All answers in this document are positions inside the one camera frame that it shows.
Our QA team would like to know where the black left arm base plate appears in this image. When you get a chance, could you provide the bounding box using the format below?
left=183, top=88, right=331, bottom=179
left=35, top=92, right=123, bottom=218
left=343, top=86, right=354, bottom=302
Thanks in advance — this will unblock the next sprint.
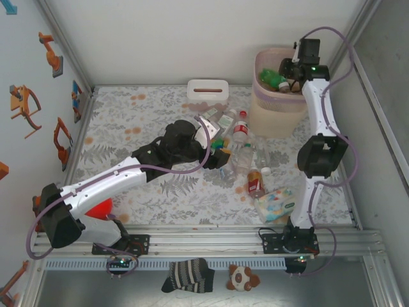
left=91, top=234, right=151, bottom=256

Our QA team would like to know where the aluminium table rail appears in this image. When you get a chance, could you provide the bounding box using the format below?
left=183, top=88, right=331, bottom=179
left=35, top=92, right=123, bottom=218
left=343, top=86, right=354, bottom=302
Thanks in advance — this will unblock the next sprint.
left=31, top=223, right=383, bottom=257

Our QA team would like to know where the blue red wall sticker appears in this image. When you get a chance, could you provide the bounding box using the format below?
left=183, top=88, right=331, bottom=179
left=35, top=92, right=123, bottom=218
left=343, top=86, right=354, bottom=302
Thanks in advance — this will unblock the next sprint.
left=72, top=79, right=84, bottom=124

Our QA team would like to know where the brown white plush toy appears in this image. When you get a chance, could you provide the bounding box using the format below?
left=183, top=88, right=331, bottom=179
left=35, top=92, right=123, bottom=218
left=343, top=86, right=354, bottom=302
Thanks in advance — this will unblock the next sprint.
left=227, top=264, right=261, bottom=293

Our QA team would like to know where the clear bottle blue cap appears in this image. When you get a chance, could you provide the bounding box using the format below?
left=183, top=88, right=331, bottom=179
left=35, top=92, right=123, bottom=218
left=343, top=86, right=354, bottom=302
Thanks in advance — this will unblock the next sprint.
left=220, top=158, right=239, bottom=180

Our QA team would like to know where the beige plastic waste bin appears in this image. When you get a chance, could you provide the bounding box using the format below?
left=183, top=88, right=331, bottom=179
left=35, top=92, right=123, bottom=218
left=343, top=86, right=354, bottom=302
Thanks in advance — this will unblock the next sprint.
left=249, top=47, right=309, bottom=139

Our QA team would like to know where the colourful soft tissue pack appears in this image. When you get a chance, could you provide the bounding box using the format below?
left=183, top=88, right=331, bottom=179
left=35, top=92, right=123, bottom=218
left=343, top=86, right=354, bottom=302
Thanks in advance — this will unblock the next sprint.
left=254, top=187, right=297, bottom=224

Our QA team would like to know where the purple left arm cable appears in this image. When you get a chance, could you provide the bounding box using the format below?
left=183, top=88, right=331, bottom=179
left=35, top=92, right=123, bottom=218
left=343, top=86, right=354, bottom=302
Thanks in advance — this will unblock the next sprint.
left=26, top=115, right=212, bottom=278

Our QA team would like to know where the green label white cap bottle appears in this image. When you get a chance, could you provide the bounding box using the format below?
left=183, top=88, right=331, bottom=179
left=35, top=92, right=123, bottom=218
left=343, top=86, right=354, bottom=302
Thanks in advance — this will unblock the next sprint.
left=217, top=108, right=238, bottom=135

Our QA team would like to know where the aluminium frame post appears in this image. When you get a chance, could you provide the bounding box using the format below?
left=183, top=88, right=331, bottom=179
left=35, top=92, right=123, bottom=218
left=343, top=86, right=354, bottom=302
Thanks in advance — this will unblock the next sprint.
left=319, top=0, right=383, bottom=95
left=35, top=0, right=96, bottom=97

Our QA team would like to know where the small green label bottle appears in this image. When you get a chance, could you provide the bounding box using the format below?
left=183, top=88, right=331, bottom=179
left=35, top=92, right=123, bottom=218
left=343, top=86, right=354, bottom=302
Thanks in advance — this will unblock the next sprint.
left=200, top=107, right=224, bottom=125

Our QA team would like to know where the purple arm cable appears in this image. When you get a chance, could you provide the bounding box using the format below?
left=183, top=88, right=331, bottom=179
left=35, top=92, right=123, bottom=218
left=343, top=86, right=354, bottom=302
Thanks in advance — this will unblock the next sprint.
left=26, top=115, right=212, bottom=278
left=287, top=27, right=359, bottom=278

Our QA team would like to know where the floral table mat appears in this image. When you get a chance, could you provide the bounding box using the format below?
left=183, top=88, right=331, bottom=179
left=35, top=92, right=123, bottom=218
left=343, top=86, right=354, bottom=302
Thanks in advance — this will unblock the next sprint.
left=65, top=84, right=361, bottom=230

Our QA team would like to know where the red label red cap bottle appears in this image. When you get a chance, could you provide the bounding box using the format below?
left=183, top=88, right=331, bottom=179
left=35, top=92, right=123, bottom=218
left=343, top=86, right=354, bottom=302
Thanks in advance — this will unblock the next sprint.
left=231, top=110, right=251, bottom=144

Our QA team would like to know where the white slotted cable duct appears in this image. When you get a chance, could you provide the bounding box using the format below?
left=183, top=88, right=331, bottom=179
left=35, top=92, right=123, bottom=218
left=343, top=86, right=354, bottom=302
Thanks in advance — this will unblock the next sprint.
left=44, top=258, right=287, bottom=270

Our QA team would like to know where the orange gripper wall sticker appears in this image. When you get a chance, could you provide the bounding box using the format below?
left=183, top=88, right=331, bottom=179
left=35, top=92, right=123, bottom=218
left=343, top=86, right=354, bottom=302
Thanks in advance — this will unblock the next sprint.
left=8, top=84, right=43, bottom=139

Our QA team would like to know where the clear bottle white cap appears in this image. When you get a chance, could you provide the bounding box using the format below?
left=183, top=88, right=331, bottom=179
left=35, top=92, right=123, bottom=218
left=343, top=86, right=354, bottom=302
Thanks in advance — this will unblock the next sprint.
left=255, top=140, right=272, bottom=175

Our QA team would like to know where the white pink tissue box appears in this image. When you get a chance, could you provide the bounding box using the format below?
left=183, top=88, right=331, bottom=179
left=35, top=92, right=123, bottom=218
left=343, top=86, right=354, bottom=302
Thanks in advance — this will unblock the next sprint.
left=187, top=79, right=229, bottom=111

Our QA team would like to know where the clear bottle green cap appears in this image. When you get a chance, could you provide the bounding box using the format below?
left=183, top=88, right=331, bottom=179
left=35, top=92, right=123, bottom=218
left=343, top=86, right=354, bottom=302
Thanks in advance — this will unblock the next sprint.
left=235, top=143, right=256, bottom=176

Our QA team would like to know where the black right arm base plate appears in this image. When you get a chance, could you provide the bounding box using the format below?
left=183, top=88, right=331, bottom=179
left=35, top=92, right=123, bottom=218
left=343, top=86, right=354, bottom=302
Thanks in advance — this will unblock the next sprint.
left=260, top=232, right=320, bottom=257

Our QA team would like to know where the small circuit board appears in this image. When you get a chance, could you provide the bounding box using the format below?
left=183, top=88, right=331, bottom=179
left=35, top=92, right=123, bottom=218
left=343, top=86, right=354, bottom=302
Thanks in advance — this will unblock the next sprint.
left=108, top=257, right=134, bottom=268

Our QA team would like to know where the red label tea bottle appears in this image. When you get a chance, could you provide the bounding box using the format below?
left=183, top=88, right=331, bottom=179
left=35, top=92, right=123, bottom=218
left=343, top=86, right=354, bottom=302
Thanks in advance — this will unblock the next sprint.
left=247, top=168, right=266, bottom=200

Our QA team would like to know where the black grey striped sock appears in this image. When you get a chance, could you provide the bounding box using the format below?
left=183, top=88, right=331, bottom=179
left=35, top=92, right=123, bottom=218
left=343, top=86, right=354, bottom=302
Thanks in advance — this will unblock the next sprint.
left=161, top=258, right=215, bottom=294

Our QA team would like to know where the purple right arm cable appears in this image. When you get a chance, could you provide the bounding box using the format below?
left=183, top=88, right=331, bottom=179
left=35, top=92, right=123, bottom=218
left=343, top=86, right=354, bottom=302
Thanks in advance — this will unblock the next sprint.
left=287, top=27, right=359, bottom=278

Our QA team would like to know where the red toy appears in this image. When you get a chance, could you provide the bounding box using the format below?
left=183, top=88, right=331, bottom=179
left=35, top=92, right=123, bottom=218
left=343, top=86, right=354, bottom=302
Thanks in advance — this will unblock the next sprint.
left=85, top=198, right=113, bottom=221

